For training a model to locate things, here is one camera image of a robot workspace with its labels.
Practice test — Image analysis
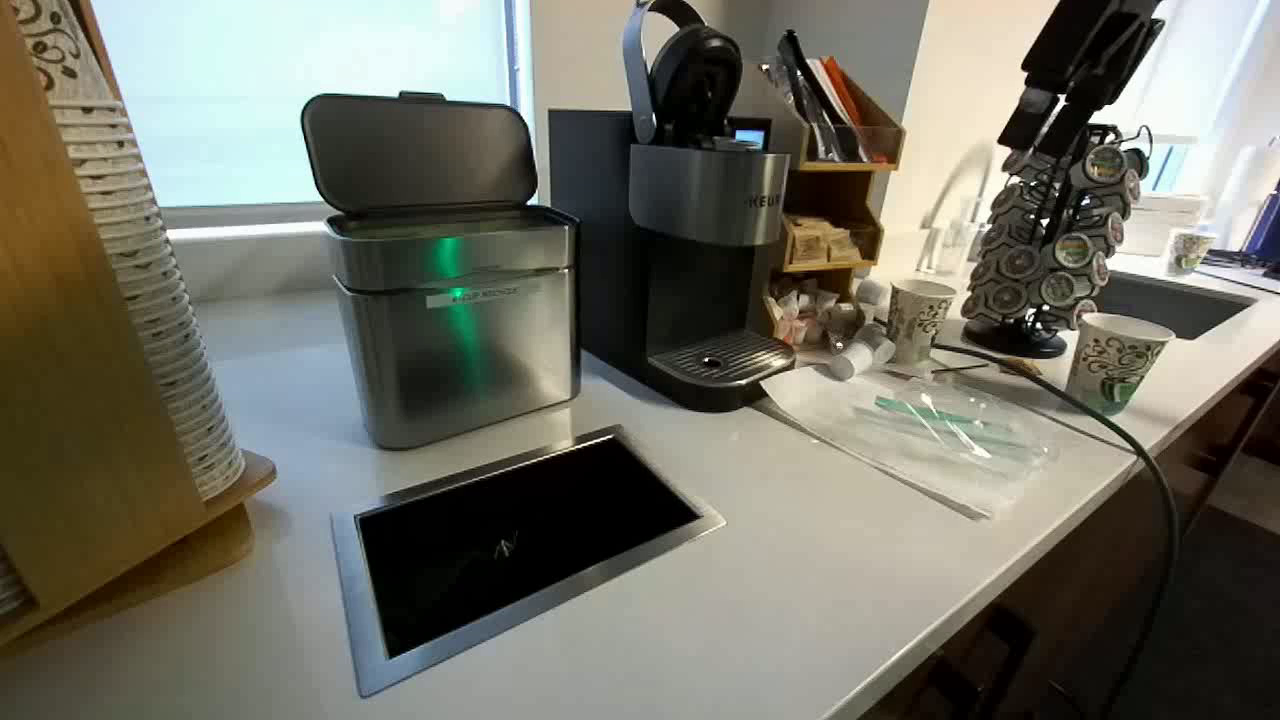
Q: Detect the wooden cup dispenser stand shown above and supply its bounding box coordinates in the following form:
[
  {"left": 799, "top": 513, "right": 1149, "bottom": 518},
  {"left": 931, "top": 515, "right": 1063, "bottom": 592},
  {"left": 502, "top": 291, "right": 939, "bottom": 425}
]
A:
[{"left": 0, "top": 0, "right": 282, "bottom": 651}]

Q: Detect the coffee pod on carousel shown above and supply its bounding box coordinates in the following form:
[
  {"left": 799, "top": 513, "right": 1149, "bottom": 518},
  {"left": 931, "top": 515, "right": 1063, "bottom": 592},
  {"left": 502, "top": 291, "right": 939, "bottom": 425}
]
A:
[
  {"left": 1031, "top": 269, "right": 1087, "bottom": 317},
  {"left": 1050, "top": 226, "right": 1100, "bottom": 279},
  {"left": 1081, "top": 140, "right": 1137, "bottom": 191}
]

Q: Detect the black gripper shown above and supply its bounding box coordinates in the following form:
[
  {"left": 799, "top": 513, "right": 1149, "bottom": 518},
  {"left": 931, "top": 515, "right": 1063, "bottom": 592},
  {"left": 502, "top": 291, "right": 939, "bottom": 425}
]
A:
[{"left": 996, "top": 0, "right": 1172, "bottom": 159}]

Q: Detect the patterned paper cup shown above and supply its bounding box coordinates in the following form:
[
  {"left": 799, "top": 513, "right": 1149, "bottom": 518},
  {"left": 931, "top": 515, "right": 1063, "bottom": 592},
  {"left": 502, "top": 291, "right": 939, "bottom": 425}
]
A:
[
  {"left": 886, "top": 276, "right": 960, "bottom": 371},
  {"left": 1164, "top": 222, "right": 1222, "bottom": 279},
  {"left": 1063, "top": 312, "right": 1176, "bottom": 420}
]

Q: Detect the pile of creamer cups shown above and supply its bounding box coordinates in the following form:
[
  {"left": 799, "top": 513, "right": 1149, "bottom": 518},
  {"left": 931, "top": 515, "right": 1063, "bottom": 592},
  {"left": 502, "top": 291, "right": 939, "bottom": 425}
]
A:
[{"left": 767, "top": 279, "right": 887, "bottom": 361}]

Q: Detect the steel counter sink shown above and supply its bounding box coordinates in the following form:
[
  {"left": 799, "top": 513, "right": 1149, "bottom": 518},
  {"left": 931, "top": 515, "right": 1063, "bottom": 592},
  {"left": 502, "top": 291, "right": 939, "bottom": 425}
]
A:
[{"left": 1087, "top": 269, "right": 1262, "bottom": 342}]

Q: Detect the black wire capsule carousel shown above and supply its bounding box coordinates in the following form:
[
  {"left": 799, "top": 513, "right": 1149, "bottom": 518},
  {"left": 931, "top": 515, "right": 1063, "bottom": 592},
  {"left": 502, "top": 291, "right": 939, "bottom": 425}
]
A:
[{"left": 957, "top": 118, "right": 1158, "bottom": 361}]

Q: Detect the blue bottle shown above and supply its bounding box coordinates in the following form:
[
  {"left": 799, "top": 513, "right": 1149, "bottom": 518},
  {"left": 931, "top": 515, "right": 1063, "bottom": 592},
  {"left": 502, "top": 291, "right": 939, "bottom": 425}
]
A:
[{"left": 1246, "top": 177, "right": 1280, "bottom": 273}]

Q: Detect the dark power cable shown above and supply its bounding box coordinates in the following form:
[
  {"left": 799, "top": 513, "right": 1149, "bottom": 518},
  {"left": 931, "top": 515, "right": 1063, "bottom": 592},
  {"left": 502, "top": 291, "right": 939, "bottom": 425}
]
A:
[{"left": 930, "top": 338, "right": 1187, "bottom": 720}]

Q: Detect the clear zip bag with stirrers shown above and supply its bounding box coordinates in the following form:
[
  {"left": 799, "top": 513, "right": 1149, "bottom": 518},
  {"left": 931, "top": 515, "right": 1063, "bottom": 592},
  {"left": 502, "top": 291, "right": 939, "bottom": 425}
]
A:
[{"left": 761, "top": 362, "right": 1068, "bottom": 523}]

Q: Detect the chrome sink faucet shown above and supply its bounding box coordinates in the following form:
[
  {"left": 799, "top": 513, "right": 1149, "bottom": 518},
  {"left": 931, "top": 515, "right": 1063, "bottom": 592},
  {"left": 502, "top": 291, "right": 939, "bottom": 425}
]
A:
[{"left": 918, "top": 136, "right": 1000, "bottom": 276}]

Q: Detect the black silver coffee machine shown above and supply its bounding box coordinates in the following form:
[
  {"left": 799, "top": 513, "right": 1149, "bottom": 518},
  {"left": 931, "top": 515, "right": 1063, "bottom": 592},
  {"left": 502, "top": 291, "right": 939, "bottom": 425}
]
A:
[{"left": 547, "top": 0, "right": 803, "bottom": 411}]

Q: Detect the stainless steel trash bin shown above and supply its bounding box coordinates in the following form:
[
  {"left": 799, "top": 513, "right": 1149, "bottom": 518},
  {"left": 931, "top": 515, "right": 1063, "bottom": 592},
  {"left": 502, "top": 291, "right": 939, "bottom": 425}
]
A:
[{"left": 296, "top": 89, "right": 579, "bottom": 452}]

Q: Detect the black plastic cutlery bundle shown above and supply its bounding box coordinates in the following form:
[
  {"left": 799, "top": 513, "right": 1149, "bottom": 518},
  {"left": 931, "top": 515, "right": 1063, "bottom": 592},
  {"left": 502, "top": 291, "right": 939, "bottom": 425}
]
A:
[{"left": 767, "top": 29, "right": 850, "bottom": 163}]

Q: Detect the wooden condiment organizer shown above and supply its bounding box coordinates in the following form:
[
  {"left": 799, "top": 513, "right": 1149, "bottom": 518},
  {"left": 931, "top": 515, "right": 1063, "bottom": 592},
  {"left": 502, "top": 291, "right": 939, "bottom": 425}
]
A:
[{"left": 766, "top": 57, "right": 913, "bottom": 321}]

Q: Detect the orange white packet bundle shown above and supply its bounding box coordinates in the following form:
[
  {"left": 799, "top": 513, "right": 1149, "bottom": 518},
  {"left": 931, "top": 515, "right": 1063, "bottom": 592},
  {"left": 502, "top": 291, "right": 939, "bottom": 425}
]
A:
[{"left": 811, "top": 50, "right": 875, "bottom": 168}]

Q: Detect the stack of patterned paper cups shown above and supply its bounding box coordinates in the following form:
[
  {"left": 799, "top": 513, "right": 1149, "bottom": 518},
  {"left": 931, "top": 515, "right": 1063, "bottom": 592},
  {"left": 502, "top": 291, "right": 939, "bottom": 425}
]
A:
[{"left": 14, "top": 0, "right": 253, "bottom": 505}]

